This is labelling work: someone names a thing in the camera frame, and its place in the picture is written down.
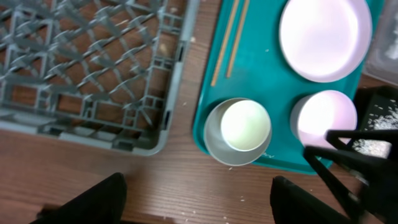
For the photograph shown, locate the white cup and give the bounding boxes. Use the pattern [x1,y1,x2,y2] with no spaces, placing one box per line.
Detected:
[220,100,272,152]

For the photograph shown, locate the clear plastic bin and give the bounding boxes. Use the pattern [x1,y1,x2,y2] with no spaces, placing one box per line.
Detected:
[364,0,397,86]

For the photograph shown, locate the grey bowl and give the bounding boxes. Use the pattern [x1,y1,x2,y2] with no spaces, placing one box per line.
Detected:
[203,98,272,166]

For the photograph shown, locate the grey dish rack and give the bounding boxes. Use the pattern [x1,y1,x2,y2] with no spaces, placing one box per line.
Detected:
[1,0,200,156]

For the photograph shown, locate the pile of rice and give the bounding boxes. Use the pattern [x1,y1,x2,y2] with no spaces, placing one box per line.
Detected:
[353,105,397,159]

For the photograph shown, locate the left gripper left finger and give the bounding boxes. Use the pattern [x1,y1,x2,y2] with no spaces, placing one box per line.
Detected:
[34,172,127,224]

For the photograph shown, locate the right wooden chopstick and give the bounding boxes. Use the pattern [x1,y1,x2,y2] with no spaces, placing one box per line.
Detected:
[226,0,250,78]

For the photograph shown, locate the large white plate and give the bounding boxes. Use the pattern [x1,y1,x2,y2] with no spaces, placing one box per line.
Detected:
[279,0,373,83]

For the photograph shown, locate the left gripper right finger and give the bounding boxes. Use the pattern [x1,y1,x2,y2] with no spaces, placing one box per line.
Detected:
[270,176,350,224]

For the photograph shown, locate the teal plastic tray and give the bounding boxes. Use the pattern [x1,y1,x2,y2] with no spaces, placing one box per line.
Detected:
[192,0,386,175]

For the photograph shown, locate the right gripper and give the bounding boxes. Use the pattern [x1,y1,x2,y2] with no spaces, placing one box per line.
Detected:
[303,130,397,224]

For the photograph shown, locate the wooden chopstick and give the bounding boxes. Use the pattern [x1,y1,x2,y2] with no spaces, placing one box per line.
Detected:
[226,0,250,78]
[211,0,240,86]

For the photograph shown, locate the left wooden chopstick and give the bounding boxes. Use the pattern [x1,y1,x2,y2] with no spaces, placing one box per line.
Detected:
[211,0,240,86]

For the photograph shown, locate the black tray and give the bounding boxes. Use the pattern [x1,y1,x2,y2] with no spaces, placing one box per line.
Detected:
[353,86,397,160]

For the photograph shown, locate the small pink bowl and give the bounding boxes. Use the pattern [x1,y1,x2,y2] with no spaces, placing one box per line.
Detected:
[290,90,358,149]

